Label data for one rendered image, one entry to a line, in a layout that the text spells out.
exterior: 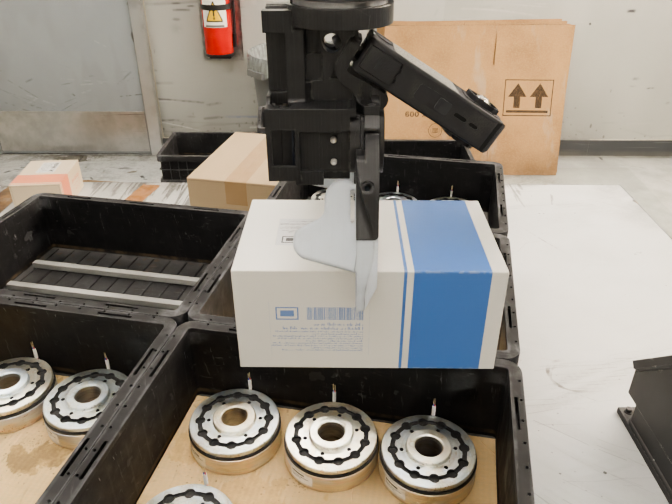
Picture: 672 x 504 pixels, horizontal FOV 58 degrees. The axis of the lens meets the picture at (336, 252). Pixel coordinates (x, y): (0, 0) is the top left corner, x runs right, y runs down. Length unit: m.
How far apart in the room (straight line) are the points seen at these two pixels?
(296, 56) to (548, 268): 1.01
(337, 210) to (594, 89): 3.61
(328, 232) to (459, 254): 0.10
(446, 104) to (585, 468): 0.64
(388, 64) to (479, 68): 3.16
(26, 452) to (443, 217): 0.54
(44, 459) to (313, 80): 0.54
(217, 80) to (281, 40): 3.34
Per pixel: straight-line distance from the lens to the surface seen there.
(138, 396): 0.68
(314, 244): 0.43
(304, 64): 0.43
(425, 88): 0.43
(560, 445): 0.97
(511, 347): 0.73
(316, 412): 0.73
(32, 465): 0.79
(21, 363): 0.89
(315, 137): 0.43
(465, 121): 0.44
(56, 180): 1.65
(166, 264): 1.09
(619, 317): 1.26
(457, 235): 0.49
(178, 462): 0.74
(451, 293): 0.46
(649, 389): 0.96
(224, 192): 1.32
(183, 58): 3.79
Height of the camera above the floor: 1.37
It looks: 30 degrees down
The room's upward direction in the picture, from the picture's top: straight up
